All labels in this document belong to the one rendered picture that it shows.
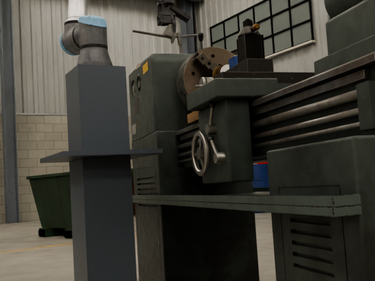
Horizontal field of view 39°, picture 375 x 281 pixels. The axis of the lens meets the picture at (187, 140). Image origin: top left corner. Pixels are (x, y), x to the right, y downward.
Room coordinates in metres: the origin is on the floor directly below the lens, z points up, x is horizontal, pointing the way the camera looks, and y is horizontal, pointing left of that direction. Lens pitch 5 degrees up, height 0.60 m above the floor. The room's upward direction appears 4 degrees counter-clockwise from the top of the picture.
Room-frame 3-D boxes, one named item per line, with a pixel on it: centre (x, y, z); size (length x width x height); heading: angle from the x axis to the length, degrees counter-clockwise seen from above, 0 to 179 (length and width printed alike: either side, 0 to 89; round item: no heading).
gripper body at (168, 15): (2.60, 0.07, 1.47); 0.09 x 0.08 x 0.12; 108
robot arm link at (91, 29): (2.17, 0.37, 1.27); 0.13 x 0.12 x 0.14; 41
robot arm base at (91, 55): (2.17, 0.37, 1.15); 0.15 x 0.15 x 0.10
